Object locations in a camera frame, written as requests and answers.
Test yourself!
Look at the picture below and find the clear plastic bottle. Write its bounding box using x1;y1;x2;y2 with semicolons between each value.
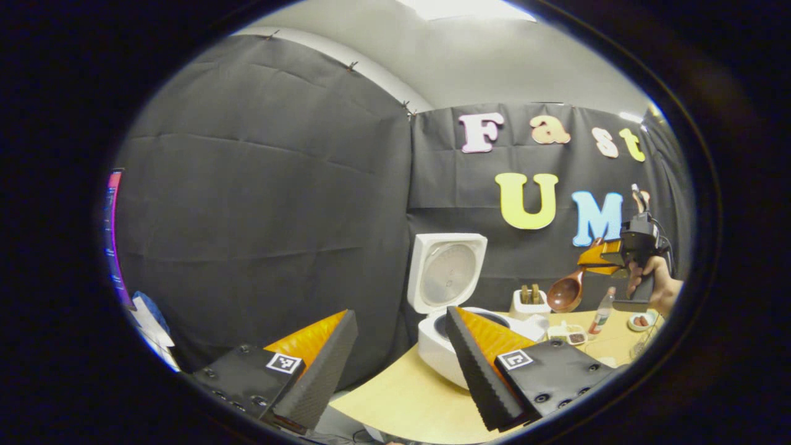
587;286;617;336

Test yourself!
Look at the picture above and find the black backdrop cloth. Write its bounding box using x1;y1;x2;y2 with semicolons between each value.
114;34;693;390

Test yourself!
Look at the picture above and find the white rice cooker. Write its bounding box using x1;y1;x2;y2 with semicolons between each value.
406;232;551;391

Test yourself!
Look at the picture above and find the pale green plate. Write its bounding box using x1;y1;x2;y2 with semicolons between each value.
627;310;659;333

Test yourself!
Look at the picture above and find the large ceiling light panel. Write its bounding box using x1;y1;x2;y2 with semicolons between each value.
395;0;536;23

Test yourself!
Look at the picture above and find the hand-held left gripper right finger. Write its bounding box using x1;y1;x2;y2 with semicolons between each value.
444;306;619;433

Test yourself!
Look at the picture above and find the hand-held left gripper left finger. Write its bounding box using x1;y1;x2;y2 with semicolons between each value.
187;309;360;433

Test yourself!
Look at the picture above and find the blue and white bag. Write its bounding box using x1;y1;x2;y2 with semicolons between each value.
126;290;181;373

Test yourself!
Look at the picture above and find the white toaster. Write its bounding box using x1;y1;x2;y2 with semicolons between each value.
509;288;552;320

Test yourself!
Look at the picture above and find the brown wooden spoon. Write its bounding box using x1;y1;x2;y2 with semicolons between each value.
546;237;604;314

